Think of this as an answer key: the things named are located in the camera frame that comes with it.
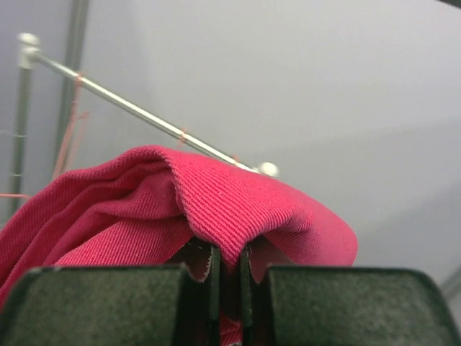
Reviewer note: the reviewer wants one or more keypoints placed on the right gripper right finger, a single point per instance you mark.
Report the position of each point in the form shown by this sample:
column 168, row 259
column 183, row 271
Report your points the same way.
column 305, row 305

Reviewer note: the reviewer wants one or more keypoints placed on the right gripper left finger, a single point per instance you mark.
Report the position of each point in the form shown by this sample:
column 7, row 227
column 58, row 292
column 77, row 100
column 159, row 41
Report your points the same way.
column 176, row 303

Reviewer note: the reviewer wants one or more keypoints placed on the magenta trousers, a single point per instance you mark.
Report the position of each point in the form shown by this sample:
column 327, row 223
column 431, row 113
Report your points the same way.
column 143, row 206

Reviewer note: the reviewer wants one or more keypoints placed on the pink wire hanger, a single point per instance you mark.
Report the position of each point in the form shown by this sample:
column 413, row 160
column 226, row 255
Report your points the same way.
column 182, row 138
column 19, row 136

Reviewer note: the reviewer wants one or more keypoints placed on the silver clothes rack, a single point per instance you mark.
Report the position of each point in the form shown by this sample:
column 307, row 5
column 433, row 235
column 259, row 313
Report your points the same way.
column 30, row 54

